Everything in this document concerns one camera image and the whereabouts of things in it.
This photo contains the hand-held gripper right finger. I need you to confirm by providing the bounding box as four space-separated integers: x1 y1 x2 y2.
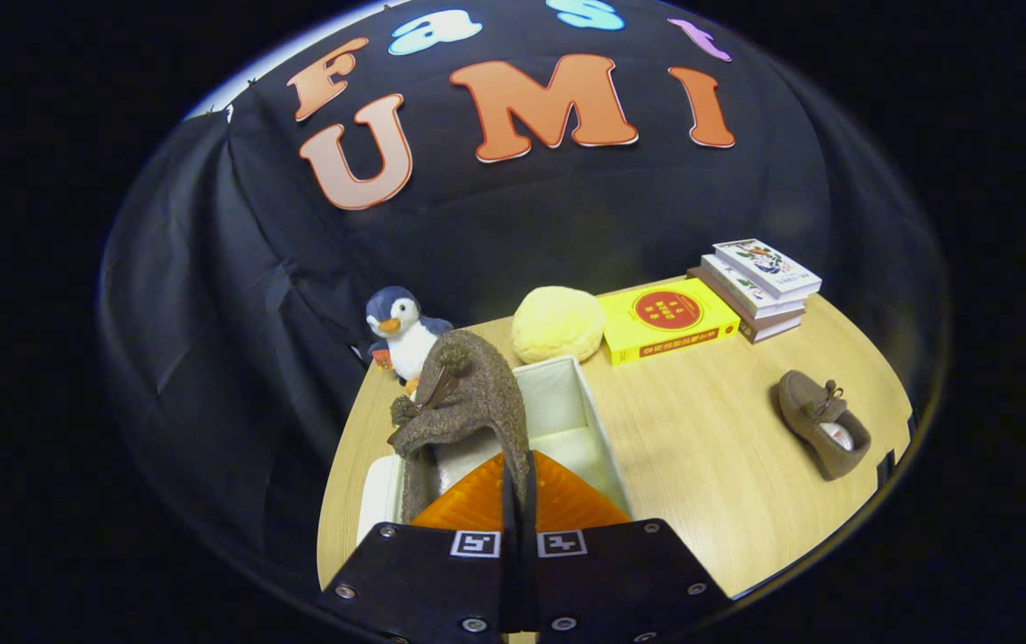
526 450 733 644

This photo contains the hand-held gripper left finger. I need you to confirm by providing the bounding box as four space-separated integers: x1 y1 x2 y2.
316 452 518 644

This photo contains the cream fabric storage box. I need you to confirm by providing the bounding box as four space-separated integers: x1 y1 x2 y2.
356 355 634 547

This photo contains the brown suede moccasin shoe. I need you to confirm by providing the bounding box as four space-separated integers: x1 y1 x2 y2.
387 329 533 524
777 369 872 482

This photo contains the yellow book with red circle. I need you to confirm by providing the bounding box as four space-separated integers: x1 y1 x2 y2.
598 277 742 367

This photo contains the penguin plush toy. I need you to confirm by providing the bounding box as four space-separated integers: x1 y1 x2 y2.
364 286 454 390

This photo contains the yellow round plush cushion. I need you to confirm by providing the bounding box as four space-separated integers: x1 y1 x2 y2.
512 286 606 364

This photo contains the brown book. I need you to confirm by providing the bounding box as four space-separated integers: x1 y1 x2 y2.
687 267 804 344

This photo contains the white book with plant print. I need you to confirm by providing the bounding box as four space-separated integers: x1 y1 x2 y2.
700 255 807 320

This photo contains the white book with bird print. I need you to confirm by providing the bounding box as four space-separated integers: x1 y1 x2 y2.
713 238 823 301

